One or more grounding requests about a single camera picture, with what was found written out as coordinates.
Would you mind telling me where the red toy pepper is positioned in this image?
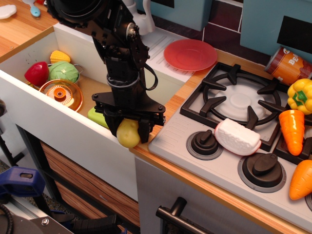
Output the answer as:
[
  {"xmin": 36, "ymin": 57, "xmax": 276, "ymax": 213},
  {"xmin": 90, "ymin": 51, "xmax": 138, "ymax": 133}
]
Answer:
[{"xmin": 24, "ymin": 61, "xmax": 49, "ymax": 87}]

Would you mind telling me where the orange toy carrot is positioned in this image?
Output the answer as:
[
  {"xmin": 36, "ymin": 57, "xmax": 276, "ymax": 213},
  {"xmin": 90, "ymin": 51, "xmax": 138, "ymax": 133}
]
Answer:
[
  {"xmin": 289, "ymin": 159, "xmax": 312, "ymax": 200},
  {"xmin": 279, "ymin": 110, "xmax": 305, "ymax": 156}
]

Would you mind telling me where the upper orange toy carrot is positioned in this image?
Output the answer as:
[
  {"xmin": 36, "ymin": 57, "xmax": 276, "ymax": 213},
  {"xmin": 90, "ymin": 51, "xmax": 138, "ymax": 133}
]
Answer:
[{"xmin": 279, "ymin": 110, "xmax": 305, "ymax": 156}]

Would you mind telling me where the yellow toy potato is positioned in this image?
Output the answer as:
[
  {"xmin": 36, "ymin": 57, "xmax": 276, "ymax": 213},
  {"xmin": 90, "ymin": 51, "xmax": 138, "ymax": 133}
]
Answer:
[{"xmin": 117, "ymin": 118, "xmax": 140, "ymax": 148}]

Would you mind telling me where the orange toy beans can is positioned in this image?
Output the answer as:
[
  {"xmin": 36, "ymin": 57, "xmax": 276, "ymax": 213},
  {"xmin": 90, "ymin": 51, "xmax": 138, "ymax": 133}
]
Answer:
[{"xmin": 265, "ymin": 47, "xmax": 312, "ymax": 86}]

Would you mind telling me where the blue toy spoon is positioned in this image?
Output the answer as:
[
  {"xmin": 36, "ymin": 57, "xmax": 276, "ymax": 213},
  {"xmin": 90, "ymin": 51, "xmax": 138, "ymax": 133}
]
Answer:
[{"xmin": 22, "ymin": 0, "xmax": 41, "ymax": 18}]

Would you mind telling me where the black right stove knob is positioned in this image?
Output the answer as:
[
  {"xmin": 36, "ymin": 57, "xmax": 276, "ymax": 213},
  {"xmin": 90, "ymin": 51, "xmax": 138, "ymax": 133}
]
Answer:
[{"xmin": 237, "ymin": 153, "xmax": 287, "ymax": 193}]

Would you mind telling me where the grey toy stovetop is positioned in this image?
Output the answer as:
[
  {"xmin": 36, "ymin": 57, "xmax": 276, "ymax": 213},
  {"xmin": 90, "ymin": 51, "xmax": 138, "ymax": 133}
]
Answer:
[{"xmin": 148, "ymin": 61, "xmax": 312, "ymax": 234}]

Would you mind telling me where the red plastic plate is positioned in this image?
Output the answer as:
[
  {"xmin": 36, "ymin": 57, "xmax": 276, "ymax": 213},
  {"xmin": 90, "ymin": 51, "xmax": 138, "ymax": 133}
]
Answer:
[{"xmin": 163, "ymin": 39, "xmax": 217, "ymax": 71}]

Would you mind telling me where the white toy food piece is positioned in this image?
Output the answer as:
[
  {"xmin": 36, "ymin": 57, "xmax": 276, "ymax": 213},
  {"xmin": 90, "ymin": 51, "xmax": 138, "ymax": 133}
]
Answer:
[{"xmin": 0, "ymin": 4, "xmax": 17, "ymax": 20}]

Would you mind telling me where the black oven door handle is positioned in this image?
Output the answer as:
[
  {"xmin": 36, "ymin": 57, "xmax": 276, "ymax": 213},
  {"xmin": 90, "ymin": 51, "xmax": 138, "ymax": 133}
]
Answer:
[{"xmin": 156, "ymin": 197, "xmax": 211, "ymax": 234}]

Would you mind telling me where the white toy bread slice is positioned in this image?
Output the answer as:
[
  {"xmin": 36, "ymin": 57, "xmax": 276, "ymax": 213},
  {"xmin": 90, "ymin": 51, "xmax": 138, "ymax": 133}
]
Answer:
[{"xmin": 214, "ymin": 118, "xmax": 262, "ymax": 156}]

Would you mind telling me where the white sink basin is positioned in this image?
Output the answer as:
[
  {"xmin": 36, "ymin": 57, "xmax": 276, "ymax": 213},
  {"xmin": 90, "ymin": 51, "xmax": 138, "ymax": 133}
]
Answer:
[{"xmin": 0, "ymin": 23, "xmax": 195, "ymax": 202}]

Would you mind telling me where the black left stove knob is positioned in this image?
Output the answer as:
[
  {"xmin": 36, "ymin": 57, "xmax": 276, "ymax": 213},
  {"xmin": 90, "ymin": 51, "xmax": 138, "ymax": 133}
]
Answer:
[{"xmin": 186, "ymin": 130, "xmax": 223, "ymax": 160}]

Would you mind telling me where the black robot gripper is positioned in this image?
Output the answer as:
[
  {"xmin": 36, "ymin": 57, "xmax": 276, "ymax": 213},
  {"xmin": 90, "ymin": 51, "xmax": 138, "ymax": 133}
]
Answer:
[{"xmin": 92, "ymin": 75, "xmax": 165, "ymax": 143}]

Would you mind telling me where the orange transparent pot lid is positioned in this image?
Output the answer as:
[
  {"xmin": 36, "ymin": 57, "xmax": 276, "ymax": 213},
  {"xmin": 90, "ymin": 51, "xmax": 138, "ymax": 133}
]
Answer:
[{"xmin": 39, "ymin": 79, "xmax": 84, "ymax": 112}]

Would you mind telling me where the yellow toy bell pepper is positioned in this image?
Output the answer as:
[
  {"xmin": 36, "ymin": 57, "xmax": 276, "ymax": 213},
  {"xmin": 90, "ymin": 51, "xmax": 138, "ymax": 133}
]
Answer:
[{"xmin": 288, "ymin": 78, "xmax": 312, "ymax": 115}]

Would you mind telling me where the black stove burner grate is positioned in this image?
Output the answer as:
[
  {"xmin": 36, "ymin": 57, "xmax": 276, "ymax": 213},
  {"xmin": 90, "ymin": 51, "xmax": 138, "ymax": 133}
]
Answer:
[{"xmin": 180, "ymin": 62, "xmax": 287, "ymax": 152}]

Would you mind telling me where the blue clamp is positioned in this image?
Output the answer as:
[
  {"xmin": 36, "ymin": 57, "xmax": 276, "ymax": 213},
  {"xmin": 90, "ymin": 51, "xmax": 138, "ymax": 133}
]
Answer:
[{"xmin": 0, "ymin": 166, "xmax": 45, "ymax": 199}]

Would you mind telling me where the black stove knob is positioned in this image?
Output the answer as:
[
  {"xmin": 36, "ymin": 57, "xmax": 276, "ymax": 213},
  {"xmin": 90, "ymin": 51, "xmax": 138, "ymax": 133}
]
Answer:
[
  {"xmin": 237, "ymin": 153, "xmax": 287, "ymax": 193},
  {"xmin": 186, "ymin": 130, "xmax": 223, "ymax": 160}
]

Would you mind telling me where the green toy cabbage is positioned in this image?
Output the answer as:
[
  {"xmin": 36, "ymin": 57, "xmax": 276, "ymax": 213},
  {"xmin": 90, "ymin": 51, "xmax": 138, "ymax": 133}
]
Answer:
[{"xmin": 48, "ymin": 60, "xmax": 80, "ymax": 83}]

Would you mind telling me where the grey toy faucet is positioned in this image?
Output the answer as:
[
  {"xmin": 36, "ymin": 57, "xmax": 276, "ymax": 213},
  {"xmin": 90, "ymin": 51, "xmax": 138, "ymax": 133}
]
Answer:
[{"xmin": 123, "ymin": 0, "xmax": 156, "ymax": 36}]

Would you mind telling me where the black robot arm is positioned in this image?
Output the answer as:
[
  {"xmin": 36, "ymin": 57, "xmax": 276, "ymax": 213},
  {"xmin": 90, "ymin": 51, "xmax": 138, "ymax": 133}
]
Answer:
[{"xmin": 47, "ymin": 0, "xmax": 165, "ymax": 143}]

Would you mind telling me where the green plastic cutting board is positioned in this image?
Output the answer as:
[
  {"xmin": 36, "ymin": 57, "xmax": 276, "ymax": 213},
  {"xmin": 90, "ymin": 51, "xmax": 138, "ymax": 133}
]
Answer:
[{"xmin": 87, "ymin": 107, "xmax": 109, "ymax": 129}]

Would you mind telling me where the lower orange toy carrot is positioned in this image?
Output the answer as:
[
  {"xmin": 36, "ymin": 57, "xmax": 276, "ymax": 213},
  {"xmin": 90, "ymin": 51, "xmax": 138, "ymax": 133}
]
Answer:
[{"xmin": 289, "ymin": 159, "xmax": 312, "ymax": 200}]

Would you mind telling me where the yellow toy corn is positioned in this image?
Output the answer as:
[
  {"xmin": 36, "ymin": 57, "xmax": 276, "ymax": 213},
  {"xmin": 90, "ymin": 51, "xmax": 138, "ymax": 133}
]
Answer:
[{"xmin": 50, "ymin": 50, "xmax": 71, "ymax": 63}]

